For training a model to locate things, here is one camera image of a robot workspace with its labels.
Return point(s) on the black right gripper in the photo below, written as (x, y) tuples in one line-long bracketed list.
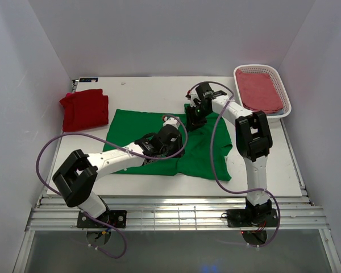
[(192, 123)]

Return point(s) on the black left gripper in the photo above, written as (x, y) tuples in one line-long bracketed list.
[(179, 145)]

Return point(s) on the green t shirt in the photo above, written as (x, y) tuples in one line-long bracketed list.
[(128, 126)]

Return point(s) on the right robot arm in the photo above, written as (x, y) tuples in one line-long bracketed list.
[(253, 142)]

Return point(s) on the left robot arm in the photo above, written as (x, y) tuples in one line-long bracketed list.
[(77, 175)]

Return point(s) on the pink t shirt in basket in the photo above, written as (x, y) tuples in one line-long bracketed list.
[(258, 93)]

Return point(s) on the white perforated plastic basket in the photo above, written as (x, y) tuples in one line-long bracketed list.
[(276, 79)]

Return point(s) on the light blue t shirt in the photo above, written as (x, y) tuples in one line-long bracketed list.
[(277, 113)]

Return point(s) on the folded red t shirt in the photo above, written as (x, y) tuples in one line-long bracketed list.
[(85, 110)]

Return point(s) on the blue label sticker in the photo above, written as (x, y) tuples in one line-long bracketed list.
[(88, 79)]

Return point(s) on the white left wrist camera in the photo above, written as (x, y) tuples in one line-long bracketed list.
[(172, 121)]

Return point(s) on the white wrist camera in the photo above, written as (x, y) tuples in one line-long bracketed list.
[(172, 121), (193, 99)]

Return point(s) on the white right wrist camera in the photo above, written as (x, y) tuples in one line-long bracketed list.
[(193, 99)]

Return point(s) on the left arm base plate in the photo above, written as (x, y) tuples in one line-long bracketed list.
[(116, 218)]

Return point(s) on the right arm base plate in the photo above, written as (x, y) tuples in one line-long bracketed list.
[(238, 219)]

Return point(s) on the aluminium rail frame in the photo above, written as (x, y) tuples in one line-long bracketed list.
[(176, 214)]

